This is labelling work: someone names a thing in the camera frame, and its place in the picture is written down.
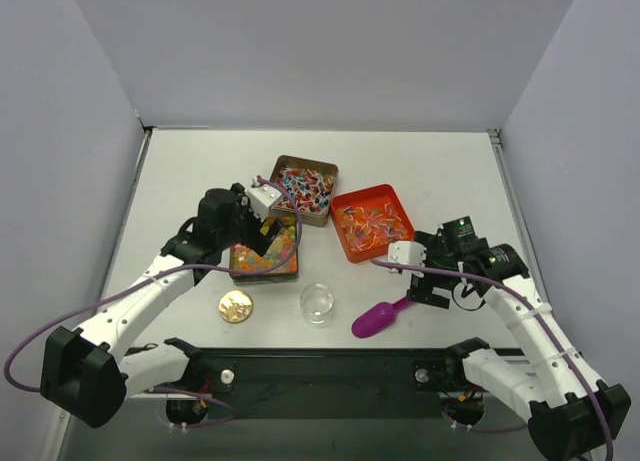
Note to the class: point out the purple plastic scoop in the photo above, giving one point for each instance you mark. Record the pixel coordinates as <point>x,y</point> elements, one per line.
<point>378,318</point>

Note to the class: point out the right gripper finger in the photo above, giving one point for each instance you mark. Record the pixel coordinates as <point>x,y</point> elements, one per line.
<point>417,295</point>
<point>440,300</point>

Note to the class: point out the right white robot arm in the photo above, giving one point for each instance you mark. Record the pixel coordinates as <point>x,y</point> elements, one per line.
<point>569,409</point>

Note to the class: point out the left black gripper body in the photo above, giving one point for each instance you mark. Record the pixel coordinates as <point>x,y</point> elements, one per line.
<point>255,226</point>

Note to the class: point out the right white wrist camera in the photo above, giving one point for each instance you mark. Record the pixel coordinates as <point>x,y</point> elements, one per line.
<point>406,253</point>

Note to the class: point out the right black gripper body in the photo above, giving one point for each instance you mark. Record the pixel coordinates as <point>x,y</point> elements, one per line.
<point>429,288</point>

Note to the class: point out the gold jar lid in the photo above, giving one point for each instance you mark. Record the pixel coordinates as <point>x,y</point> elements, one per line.
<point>235,307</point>

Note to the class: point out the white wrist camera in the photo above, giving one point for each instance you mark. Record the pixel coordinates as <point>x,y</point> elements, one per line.
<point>262,198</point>
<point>406,253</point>

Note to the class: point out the clear glass jar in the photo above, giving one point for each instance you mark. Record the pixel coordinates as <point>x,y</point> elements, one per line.
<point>317,303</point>

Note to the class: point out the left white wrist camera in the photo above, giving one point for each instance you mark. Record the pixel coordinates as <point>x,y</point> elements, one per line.
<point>262,198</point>

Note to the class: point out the beige tin with lollipops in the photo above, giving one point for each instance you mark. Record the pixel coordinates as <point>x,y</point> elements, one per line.
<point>310,183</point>

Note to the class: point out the gold tin with star candies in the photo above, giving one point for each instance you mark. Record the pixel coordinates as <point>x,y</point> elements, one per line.
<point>246,260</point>

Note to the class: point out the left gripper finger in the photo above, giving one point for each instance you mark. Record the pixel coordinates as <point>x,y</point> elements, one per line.
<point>262,243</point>
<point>271,227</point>

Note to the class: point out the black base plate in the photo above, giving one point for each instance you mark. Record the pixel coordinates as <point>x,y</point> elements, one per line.
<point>320,384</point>

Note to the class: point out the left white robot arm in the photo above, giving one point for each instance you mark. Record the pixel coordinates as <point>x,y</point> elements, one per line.
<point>89,371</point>

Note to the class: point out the orange tray with lollipops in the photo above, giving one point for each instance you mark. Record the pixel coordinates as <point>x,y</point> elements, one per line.
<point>367,221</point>

